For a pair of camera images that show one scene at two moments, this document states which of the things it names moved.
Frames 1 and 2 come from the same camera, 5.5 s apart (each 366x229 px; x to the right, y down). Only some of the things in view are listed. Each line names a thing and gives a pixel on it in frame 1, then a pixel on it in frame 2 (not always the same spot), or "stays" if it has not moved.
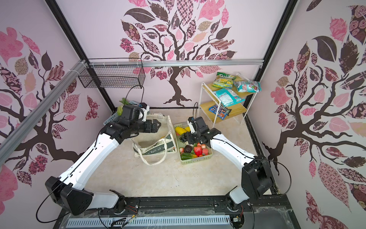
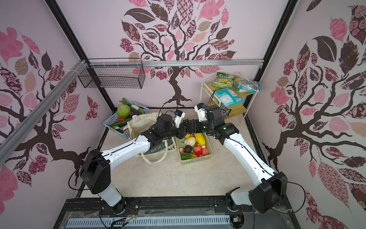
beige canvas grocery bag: (154, 147) stays
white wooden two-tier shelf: (226, 99) stays
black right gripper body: (193, 138) to (203, 127)
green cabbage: (120, 110) stays
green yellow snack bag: (223, 80) stays
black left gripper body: (144, 127) to (173, 131)
